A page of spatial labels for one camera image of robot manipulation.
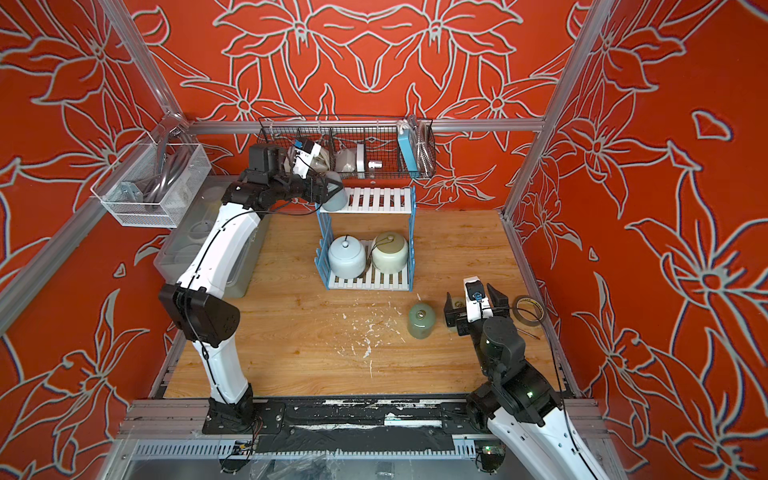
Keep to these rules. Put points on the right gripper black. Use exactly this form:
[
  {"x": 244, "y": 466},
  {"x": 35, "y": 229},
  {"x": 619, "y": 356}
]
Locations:
[{"x": 459, "y": 315}]

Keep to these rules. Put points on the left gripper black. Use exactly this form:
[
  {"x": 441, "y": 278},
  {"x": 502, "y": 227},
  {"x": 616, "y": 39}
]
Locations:
[{"x": 311, "y": 196}]

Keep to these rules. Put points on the grey-blue tea canister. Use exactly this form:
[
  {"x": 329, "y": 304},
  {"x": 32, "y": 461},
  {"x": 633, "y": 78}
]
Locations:
[{"x": 337, "y": 197}]

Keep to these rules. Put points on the green tea canister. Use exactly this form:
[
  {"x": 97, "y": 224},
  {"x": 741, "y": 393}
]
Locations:
[{"x": 421, "y": 320}]

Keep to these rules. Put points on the blue white picket shelf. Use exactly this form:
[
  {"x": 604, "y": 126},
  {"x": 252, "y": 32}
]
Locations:
[{"x": 374, "y": 201}]

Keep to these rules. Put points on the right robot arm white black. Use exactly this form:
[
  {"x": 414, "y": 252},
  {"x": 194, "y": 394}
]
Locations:
[{"x": 517, "y": 403}]

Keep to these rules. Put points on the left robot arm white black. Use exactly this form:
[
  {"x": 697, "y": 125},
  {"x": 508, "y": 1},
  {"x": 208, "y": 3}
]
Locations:
[{"x": 195, "y": 302}]

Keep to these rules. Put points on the brown tape roll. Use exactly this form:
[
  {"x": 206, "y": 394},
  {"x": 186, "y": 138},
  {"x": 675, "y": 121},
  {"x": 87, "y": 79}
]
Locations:
[{"x": 528, "y": 311}]

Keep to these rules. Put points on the pale blue round ceramic jar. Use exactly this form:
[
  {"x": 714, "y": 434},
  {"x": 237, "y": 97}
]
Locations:
[{"x": 347, "y": 257}]

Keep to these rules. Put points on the cream round ceramic jar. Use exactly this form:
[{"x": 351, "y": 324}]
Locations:
[{"x": 390, "y": 252}]

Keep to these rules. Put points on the blue box in basket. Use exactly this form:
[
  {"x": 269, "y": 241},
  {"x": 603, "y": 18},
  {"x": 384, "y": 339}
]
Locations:
[{"x": 406, "y": 142}]

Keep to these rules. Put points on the translucent plastic storage box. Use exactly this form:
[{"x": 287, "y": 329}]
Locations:
[{"x": 186, "y": 240}]

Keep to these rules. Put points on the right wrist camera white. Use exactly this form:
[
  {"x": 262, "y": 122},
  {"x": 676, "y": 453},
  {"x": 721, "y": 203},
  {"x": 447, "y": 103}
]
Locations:
[{"x": 476, "y": 301}]

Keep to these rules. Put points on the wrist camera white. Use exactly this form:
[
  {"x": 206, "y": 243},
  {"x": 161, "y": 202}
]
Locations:
[
  {"x": 476, "y": 301},
  {"x": 301, "y": 142}
]

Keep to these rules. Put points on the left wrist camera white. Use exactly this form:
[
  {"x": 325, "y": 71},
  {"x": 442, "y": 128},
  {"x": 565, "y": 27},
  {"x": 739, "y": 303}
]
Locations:
[{"x": 301, "y": 142}]

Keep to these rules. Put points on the black wire wall basket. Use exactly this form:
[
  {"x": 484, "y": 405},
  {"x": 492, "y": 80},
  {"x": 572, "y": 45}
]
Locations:
[{"x": 359, "y": 148}]

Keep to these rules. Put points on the clear plastic wall basket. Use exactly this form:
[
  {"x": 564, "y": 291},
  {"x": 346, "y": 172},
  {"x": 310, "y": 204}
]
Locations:
[{"x": 153, "y": 183}]

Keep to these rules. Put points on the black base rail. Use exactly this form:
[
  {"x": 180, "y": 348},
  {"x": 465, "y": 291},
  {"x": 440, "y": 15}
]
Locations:
[{"x": 361, "y": 425}]

